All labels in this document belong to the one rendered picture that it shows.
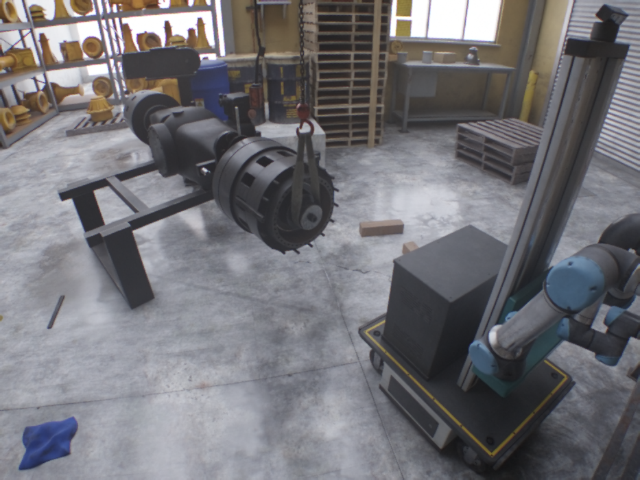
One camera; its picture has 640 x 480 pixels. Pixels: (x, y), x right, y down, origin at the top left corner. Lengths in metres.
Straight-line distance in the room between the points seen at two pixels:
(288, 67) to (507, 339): 4.30
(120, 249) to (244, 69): 3.00
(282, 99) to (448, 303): 3.98
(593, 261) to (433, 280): 0.76
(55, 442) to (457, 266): 2.17
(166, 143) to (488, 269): 2.33
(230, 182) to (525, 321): 1.56
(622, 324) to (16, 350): 3.26
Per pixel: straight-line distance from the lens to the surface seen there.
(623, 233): 1.38
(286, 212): 1.89
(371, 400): 2.13
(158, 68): 4.23
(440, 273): 1.60
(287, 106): 4.99
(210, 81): 4.47
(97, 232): 2.60
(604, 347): 1.47
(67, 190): 3.44
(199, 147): 2.60
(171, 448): 2.11
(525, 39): 8.25
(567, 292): 0.96
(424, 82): 6.44
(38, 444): 2.41
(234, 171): 2.03
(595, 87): 1.42
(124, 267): 2.67
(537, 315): 1.06
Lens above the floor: 1.80
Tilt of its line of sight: 34 degrees down
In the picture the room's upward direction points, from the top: straight up
